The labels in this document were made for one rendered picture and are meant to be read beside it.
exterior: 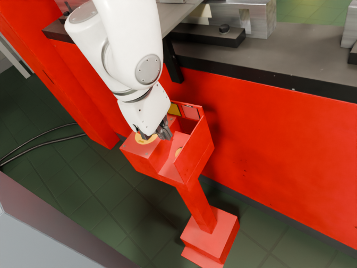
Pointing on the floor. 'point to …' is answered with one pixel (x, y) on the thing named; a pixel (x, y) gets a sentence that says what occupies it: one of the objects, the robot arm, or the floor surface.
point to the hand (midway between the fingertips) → (163, 132)
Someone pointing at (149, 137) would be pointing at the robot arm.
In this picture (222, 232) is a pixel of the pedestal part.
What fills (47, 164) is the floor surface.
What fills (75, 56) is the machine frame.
